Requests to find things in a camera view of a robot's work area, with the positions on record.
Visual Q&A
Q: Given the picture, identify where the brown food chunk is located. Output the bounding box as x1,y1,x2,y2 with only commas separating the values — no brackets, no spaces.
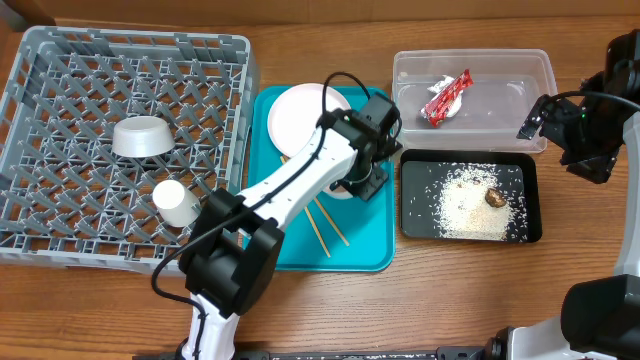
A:
485,188,507,208

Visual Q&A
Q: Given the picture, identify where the large white plate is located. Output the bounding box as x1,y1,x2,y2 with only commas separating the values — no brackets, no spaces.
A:
267,83,323,157

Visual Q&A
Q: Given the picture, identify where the grey dishwasher rack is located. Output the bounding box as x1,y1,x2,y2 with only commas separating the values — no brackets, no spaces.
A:
1,26,260,274

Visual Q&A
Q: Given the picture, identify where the clear plastic bin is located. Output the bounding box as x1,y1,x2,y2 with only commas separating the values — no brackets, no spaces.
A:
392,49,557,153

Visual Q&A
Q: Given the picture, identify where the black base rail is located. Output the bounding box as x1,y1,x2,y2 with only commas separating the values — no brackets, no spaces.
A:
132,344,501,360

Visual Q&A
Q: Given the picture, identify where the pink small bowl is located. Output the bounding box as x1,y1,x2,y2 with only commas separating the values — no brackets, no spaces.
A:
323,186,353,200

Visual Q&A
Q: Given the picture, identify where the teal plastic tray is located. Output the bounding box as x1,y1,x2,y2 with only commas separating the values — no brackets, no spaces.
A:
248,86,396,272

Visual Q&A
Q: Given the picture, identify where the black waste tray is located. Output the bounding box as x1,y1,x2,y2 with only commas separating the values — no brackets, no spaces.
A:
400,150,543,243

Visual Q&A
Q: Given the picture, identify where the white paper cup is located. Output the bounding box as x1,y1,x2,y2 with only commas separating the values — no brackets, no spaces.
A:
152,180,200,228

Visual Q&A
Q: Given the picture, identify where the red snack wrapper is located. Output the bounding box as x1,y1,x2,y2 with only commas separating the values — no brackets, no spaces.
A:
420,69,474,127

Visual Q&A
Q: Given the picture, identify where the grey bowl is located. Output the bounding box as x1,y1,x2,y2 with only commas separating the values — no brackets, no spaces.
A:
112,116,175,158

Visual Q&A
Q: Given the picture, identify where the pile of rice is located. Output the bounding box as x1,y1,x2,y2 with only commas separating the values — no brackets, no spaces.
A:
407,163,529,242

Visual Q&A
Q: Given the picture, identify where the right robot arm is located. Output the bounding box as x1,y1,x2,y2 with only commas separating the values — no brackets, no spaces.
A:
481,30,639,360

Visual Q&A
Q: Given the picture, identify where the wooden chopstick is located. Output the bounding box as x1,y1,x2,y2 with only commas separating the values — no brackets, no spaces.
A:
314,198,350,247
280,155,331,258

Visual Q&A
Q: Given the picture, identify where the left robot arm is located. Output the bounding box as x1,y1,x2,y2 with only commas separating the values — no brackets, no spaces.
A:
179,109,398,359

